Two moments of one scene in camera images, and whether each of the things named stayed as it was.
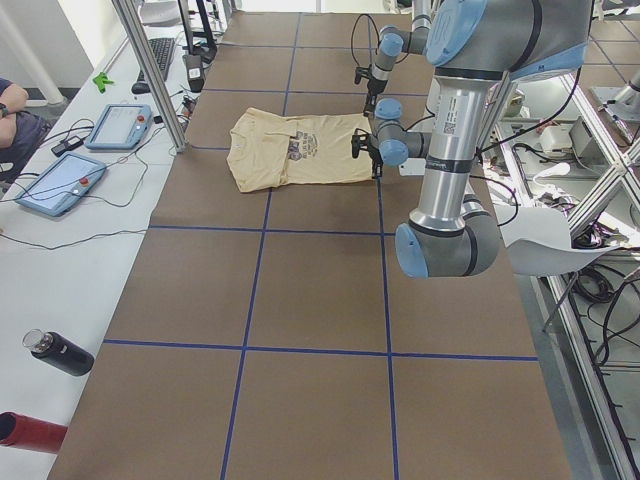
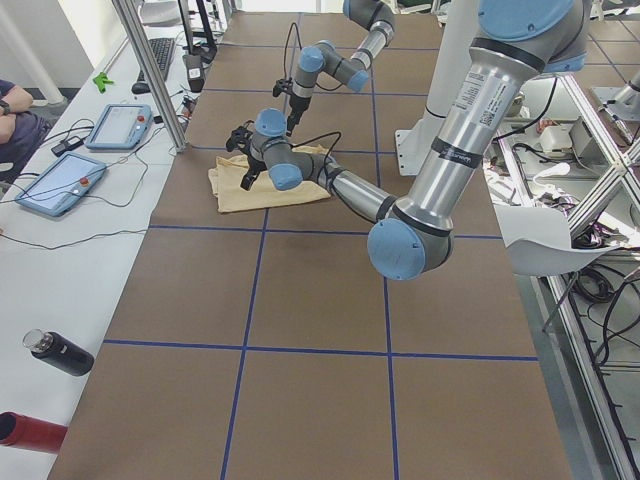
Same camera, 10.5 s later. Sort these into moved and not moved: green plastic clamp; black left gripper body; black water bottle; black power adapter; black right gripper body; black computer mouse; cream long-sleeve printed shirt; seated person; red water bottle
Moved: black right gripper body; black left gripper body; cream long-sleeve printed shirt
Not moved: red water bottle; black water bottle; green plastic clamp; black power adapter; black computer mouse; seated person
